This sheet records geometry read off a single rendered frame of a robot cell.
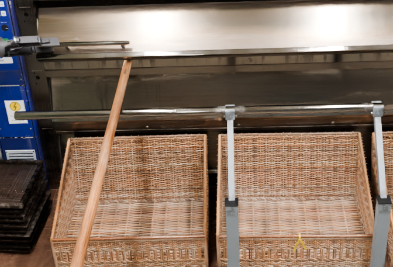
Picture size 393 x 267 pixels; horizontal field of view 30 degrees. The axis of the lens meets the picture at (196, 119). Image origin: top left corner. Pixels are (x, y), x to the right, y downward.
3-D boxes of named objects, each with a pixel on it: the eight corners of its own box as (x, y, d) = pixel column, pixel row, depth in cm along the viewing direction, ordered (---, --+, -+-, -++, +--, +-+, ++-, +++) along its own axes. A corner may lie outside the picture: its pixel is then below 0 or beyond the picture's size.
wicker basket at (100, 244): (75, 191, 305) (66, 135, 290) (211, 187, 302) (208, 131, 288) (54, 274, 264) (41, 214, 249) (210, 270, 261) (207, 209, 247)
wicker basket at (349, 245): (219, 188, 302) (216, 131, 287) (357, 186, 298) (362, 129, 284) (215, 270, 261) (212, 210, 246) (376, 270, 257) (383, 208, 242)
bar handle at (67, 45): (41, 51, 266) (41, 46, 266) (131, 48, 264) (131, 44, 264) (37, 47, 260) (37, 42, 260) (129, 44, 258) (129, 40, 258)
